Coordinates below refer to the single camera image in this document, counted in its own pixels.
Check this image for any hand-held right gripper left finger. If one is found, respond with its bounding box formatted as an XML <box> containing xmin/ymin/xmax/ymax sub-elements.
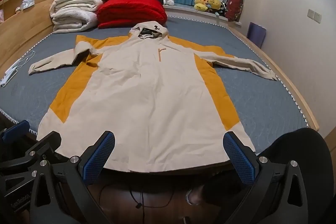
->
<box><xmin>29</xmin><ymin>130</ymin><xmax>116</xmax><ymax>224</ymax></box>

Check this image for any red folded quilt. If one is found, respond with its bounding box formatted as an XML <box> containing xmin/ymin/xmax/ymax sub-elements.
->
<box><xmin>97</xmin><ymin>0</ymin><xmax>168</xmax><ymax>29</ymax></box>

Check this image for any dark red cushion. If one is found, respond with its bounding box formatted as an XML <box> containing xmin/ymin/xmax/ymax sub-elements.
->
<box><xmin>226</xmin><ymin>0</ymin><xmax>244</xmax><ymax>22</ymax></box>

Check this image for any white cable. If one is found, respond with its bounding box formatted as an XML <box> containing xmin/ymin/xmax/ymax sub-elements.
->
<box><xmin>16</xmin><ymin>51</ymin><xmax>36</xmax><ymax>67</ymax></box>

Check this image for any black and white plush toy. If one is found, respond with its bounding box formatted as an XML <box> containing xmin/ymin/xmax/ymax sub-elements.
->
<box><xmin>215</xmin><ymin>1</ymin><xmax>229</xmax><ymax>16</ymax></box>

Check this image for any yellow duck plush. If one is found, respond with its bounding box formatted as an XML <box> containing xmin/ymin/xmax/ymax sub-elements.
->
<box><xmin>194</xmin><ymin>0</ymin><xmax>210</xmax><ymax>12</ymax></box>
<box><xmin>207</xmin><ymin>0</ymin><xmax>222</xmax><ymax>11</ymax></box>

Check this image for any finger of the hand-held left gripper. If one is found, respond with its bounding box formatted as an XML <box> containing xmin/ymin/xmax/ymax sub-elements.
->
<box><xmin>0</xmin><ymin>120</ymin><xmax>30</xmax><ymax>147</ymax></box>
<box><xmin>0</xmin><ymin>131</ymin><xmax>62</xmax><ymax>174</ymax></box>

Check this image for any person's foot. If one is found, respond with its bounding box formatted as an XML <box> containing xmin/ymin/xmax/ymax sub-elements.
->
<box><xmin>185</xmin><ymin>185</ymin><xmax>208</xmax><ymax>206</ymax></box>

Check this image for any person's leg in black pants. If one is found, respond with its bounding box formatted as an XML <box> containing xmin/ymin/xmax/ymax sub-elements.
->
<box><xmin>205</xmin><ymin>127</ymin><xmax>330</xmax><ymax>224</ymax></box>

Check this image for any wooden bed with grey mattress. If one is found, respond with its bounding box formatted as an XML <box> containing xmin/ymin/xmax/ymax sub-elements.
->
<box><xmin>0</xmin><ymin>0</ymin><xmax>320</xmax><ymax>161</ymax></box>

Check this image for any beige and yellow hooded jacket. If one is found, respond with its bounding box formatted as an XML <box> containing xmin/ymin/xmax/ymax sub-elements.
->
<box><xmin>28</xmin><ymin>21</ymin><xmax>278</xmax><ymax>172</ymax></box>

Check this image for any white folded quilt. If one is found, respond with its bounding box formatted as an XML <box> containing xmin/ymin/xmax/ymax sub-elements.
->
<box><xmin>49</xmin><ymin>0</ymin><xmax>105</xmax><ymax>34</ymax></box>

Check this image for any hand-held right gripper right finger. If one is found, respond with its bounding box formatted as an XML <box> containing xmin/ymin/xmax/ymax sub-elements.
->
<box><xmin>223</xmin><ymin>132</ymin><xmax>313</xmax><ymax>224</ymax></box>

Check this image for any black floor cable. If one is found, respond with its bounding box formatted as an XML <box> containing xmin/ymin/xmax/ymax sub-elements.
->
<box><xmin>100</xmin><ymin>182</ymin><xmax>179</xmax><ymax>214</ymax></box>

